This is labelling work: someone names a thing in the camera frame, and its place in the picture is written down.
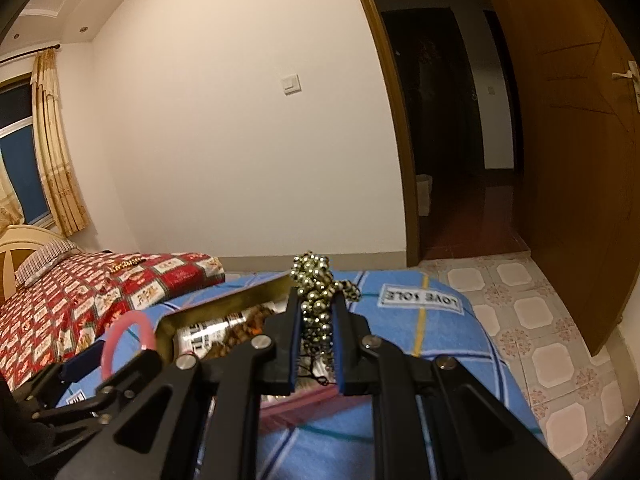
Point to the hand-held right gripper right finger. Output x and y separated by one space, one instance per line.
336 340

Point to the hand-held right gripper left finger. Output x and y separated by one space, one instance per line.
296 335

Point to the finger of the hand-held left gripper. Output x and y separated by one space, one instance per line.
85 362
75 407

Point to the pink bangle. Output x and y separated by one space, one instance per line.
112 337

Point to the gold metal jewelry box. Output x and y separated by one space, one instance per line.
210 310

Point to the red patterned bedspread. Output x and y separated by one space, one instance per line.
75 300

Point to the blue plaid blanket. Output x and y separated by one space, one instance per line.
440 340

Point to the striped pillow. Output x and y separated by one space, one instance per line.
45 260

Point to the cream wooden headboard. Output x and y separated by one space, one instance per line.
17 255

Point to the pale waste bin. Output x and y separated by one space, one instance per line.
423 195

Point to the beige patterned curtain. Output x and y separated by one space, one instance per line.
55 150
10 200

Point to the window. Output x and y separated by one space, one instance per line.
22 170

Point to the dark hallway door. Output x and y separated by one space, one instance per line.
430 110

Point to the brown wooden door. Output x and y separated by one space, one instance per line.
575 185

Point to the curtain rod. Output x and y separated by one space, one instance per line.
30 55

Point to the brown door frame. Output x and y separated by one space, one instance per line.
400 135

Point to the white light switch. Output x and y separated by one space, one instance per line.
291 84

